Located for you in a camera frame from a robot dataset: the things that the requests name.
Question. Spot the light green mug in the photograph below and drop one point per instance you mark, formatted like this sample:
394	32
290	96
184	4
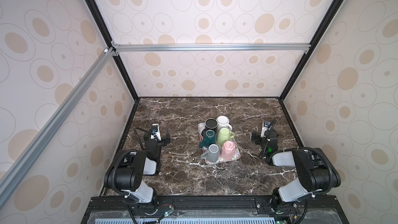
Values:
224	135

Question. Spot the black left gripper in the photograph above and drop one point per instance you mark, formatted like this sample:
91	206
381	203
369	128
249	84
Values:
164	142

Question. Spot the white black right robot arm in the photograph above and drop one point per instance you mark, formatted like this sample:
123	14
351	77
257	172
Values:
316	175

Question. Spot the black mug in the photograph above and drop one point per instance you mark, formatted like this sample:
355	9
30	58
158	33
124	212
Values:
211	124

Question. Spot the left black frame post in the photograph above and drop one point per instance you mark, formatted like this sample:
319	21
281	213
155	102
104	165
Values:
103	29

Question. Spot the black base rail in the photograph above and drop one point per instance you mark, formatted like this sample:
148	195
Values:
213	210

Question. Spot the dark teal mug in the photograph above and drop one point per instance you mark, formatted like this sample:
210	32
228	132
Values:
209	138

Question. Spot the right black frame post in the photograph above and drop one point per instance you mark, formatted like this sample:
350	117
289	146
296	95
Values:
325	23

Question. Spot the pink mug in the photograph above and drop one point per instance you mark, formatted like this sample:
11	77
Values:
228	150

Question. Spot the black frame post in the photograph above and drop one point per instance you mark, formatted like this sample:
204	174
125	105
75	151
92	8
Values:
325	23
103	29

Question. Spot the grey mug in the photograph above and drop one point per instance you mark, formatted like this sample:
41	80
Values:
211	154

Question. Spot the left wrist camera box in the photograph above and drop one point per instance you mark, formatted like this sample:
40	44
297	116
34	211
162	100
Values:
155	132

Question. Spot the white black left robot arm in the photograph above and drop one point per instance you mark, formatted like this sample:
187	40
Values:
125	174

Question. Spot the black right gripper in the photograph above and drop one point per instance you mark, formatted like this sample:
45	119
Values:
266	138

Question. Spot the horizontal aluminium rail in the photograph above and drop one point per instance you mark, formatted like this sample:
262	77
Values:
212	47

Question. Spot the slanted left aluminium rail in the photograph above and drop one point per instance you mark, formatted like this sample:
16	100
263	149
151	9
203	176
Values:
30	155

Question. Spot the white mug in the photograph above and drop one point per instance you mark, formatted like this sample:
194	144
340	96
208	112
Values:
223	122

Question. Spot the floral rectangular tray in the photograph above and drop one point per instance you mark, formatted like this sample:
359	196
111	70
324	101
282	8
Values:
237	156

